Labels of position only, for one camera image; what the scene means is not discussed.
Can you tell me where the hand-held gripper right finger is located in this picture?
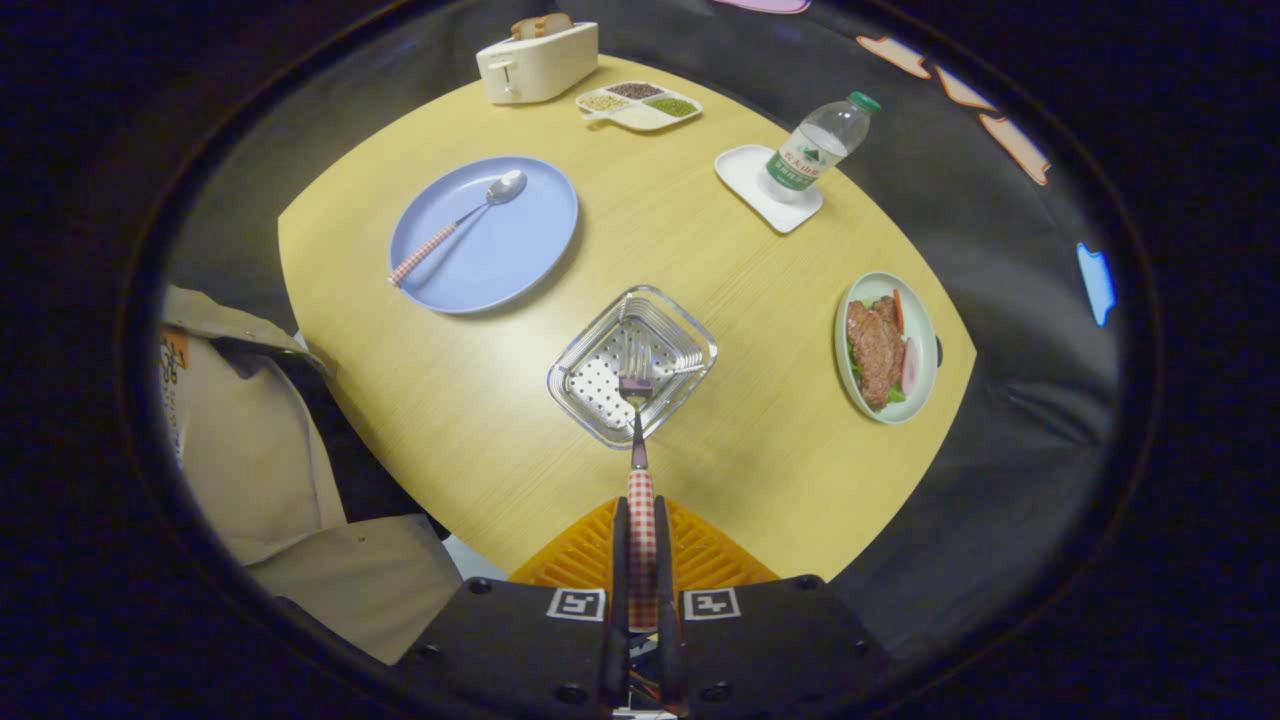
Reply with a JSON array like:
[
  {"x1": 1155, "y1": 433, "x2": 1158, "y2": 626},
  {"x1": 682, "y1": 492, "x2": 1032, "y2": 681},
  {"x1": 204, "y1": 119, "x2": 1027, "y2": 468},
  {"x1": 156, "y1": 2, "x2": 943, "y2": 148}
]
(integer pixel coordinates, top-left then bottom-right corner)
[{"x1": 655, "y1": 495, "x2": 891, "y2": 720}]

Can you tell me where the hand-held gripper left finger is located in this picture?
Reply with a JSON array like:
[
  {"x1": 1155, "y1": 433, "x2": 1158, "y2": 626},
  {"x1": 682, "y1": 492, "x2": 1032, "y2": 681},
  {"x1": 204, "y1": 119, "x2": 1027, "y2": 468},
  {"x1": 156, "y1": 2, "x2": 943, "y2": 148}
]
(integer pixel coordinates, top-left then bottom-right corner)
[{"x1": 395, "y1": 495, "x2": 631, "y2": 720}]

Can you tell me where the fork with checked handle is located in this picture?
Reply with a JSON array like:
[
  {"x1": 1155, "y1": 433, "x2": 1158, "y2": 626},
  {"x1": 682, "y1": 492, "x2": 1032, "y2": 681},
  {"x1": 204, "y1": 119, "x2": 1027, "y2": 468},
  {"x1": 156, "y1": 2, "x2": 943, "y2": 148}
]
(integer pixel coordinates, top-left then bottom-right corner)
[{"x1": 617, "y1": 340, "x2": 661, "y2": 633}]

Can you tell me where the spoon with checked handle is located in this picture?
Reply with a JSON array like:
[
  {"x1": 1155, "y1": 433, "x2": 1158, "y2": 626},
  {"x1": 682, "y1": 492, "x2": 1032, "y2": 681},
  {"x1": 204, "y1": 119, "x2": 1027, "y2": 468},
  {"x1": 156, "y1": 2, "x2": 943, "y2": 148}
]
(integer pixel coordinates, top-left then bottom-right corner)
[{"x1": 388, "y1": 169, "x2": 528, "y2": 288}]

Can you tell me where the clear cutlery drainer basket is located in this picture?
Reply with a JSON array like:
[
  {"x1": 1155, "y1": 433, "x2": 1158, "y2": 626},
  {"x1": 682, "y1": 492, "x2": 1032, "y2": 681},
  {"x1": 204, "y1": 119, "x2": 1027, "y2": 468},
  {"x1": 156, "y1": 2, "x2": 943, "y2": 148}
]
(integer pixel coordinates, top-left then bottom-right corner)
[{"x1": 546, "y1": 285, "x2": 719, "y2": 450}]

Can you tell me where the black backdrop cloth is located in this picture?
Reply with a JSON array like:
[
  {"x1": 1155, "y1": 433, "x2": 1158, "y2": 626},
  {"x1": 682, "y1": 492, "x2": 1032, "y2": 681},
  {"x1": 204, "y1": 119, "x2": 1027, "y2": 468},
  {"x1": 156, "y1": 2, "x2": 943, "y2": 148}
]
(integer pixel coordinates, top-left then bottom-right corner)
[{"x1": 160, "y1": 0, "x2": 1121, "y2": 661}]

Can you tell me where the green plate with steak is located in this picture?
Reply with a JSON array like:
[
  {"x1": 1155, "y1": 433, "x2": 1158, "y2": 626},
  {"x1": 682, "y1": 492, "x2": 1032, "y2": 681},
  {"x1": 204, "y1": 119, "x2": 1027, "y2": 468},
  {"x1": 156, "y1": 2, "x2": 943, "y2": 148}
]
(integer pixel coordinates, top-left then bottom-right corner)
[{"x1": 834, "y1": 271, "x2": 941, "y2": 425}]

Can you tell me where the blue plate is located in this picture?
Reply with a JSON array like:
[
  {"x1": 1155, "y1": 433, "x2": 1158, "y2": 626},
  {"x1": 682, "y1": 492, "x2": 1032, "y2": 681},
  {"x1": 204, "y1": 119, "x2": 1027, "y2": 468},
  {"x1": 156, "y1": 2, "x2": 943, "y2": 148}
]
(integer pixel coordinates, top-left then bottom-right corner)
[{"x1": 388, "y1": 156, "x2": 580, "y2": 315}]

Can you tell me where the white square coaster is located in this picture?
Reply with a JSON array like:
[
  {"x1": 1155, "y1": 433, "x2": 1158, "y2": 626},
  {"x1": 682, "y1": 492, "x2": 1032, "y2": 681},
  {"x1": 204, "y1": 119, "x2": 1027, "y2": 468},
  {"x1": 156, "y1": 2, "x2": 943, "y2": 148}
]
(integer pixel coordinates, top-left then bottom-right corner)
[{"x1": 714, "y1": 144, "x2": 824, "y2": 235}]

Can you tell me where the clear water bottle green cap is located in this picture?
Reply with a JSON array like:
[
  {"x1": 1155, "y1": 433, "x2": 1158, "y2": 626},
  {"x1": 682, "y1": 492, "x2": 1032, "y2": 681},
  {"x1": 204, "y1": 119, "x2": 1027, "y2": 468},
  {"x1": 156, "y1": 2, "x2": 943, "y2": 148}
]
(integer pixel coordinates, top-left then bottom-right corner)
[{"x1": 765, "y1": 91, "x2": 883, "y2": 204}]

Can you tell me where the divided white snack dish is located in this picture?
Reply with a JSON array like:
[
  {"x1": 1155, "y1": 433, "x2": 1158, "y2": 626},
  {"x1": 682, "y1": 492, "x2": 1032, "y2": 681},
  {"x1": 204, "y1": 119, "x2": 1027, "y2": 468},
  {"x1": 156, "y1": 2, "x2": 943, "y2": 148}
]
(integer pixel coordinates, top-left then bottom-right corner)
[{"x1": 575, "y1": 81, "x2": 704, "y2": 133}]

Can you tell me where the white toaster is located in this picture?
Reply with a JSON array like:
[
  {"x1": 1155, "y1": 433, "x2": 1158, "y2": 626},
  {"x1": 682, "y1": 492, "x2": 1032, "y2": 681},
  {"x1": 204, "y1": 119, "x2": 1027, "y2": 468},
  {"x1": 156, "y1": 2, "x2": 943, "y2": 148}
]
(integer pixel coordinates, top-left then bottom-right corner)
[{"x1": 476, "y1": 20, "x2": 600, "y2": 105}]

